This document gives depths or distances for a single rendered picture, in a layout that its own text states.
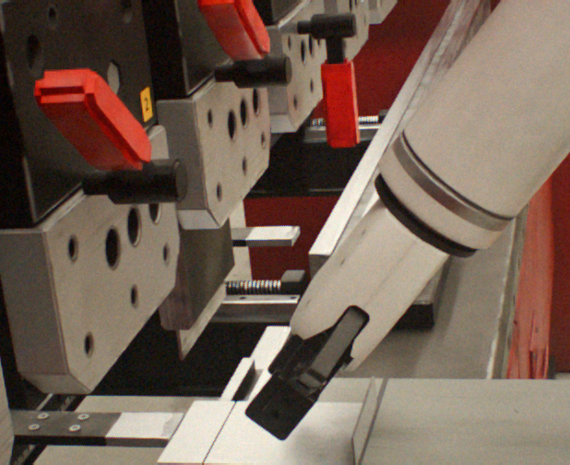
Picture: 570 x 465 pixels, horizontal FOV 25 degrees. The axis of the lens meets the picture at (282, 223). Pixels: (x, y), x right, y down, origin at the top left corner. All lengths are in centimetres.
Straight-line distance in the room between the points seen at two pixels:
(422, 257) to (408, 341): 54
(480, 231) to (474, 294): 64
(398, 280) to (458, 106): 11
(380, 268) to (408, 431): 15
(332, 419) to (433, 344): 41
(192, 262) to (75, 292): 26
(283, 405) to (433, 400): 13
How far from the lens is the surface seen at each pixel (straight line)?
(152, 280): 60
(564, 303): 312
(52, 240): 49
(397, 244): 73
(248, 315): 146
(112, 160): 48
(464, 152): 72
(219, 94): 71
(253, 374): 96
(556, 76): 70
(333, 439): 83
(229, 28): 64
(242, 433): 85
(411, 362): 123
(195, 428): 87
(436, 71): 199
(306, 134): 217
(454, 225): 73
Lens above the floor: 140
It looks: 19 degrees down
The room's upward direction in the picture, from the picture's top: 6 degrees counter-clockwise
